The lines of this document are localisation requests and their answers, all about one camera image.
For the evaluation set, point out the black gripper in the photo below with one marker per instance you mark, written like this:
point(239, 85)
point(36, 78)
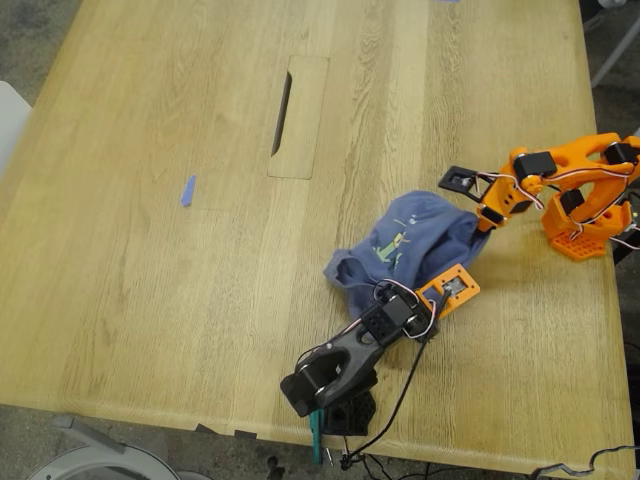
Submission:
point(396, 303)

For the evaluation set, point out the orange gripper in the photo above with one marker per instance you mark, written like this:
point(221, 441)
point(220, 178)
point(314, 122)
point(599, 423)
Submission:
point(486, 218)

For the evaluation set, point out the blue printed T-shirt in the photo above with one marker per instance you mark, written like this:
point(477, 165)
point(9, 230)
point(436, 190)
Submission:
point(415, 235)

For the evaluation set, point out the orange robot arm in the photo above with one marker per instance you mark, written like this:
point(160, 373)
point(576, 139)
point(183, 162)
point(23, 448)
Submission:
point(585, 200)

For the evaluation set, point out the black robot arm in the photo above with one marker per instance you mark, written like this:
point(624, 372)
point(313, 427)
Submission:
point(345, 360)

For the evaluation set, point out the black table clamp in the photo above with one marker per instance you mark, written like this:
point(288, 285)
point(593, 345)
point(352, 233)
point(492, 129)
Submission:
point(627, 252)

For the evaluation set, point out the teal table clamp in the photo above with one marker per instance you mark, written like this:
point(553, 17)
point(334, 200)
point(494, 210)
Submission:
point(316, 440)

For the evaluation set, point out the small silver metal plug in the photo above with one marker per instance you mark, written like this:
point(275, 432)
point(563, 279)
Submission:
point(329, 456)

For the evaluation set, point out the light grey metal leg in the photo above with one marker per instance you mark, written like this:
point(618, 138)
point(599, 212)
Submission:
point(615, 52)

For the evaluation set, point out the black tape piece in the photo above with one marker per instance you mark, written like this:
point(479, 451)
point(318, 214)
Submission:
point(205, 428)
point(245, 433)

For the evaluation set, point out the short blue tape piece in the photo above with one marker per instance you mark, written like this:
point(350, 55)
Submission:
point(188, 190)

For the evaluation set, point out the grey round stool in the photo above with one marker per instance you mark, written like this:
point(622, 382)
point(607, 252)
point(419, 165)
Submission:
point(100, 442)

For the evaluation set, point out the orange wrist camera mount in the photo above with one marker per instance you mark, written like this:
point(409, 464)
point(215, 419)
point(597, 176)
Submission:
point(449, 290)

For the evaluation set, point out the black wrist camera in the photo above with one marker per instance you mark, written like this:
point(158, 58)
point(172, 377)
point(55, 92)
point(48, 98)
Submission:
point(459, 181)

